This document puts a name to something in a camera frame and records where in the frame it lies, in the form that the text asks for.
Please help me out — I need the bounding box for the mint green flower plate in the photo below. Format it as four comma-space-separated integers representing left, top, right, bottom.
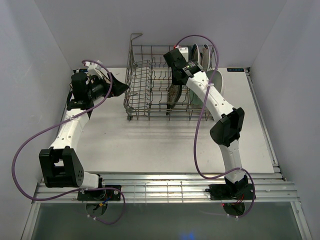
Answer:
189, 89, 203, 109

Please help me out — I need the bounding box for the purple cable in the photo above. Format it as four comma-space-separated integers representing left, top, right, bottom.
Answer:
11, 59, 127, 225
173, 34, 256, 220

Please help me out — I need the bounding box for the grey wire dish rack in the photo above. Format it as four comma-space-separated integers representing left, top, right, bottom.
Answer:
123, 32, 218, 123

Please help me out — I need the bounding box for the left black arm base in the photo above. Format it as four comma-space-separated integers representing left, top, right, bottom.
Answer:
77, 185, 122, 202

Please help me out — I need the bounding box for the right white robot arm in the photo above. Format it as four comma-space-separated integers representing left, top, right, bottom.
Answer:
163, 48, 255, 201

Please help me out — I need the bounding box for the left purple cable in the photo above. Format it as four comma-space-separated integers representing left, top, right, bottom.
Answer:
11, 59, 127, 225

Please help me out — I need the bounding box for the dark square floral plate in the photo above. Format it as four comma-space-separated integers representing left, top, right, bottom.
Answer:
166, 84, 183, 116

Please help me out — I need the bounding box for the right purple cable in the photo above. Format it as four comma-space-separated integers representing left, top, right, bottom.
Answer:
173, 34, 256, 220

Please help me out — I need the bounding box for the white oval plate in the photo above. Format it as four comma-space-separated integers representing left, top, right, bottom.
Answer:
206, 70, 225, 96

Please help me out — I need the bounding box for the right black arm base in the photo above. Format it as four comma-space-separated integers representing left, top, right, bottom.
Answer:
205, 184, 256, 200

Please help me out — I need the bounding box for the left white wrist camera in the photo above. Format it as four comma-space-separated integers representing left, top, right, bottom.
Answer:
87, 61, 103, 79

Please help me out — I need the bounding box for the cream square floral plate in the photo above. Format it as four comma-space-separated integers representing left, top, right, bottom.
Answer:
99, 73, 111, 88

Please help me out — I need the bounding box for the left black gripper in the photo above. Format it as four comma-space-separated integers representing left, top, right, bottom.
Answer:
87, 73, 129, 101

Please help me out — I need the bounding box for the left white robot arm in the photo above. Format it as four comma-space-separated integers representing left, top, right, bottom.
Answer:
39, 72, 129, 200

